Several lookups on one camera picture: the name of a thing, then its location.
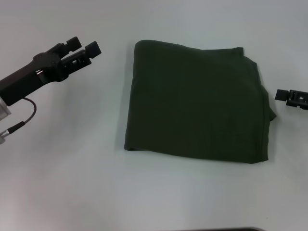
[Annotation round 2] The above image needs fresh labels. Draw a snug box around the dark rounded robot base edge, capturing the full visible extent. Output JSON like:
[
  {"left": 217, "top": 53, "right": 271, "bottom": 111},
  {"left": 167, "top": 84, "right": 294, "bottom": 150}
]
[{"left": 192, "top": 227, "right": 266, "bottom": 231}]

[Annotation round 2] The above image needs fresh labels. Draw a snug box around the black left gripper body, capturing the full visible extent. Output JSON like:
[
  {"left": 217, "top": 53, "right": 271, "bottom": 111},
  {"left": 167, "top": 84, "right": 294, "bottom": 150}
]
[{"left": 0, "top": 51, "right": 71, "bottom": 107}]

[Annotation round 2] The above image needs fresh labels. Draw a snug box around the dark green printed t-shirt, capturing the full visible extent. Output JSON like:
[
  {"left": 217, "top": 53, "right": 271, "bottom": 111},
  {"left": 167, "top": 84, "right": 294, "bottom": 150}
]
[{"left": 123, "top": 39, "right": 278, "bottom": 165}]

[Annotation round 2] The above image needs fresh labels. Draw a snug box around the left arm cable with plug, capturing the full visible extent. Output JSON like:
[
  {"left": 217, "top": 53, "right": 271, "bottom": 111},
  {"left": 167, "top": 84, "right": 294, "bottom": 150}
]
[{"left": 0, "top": 97, "right": 38, "bottom": 145}]

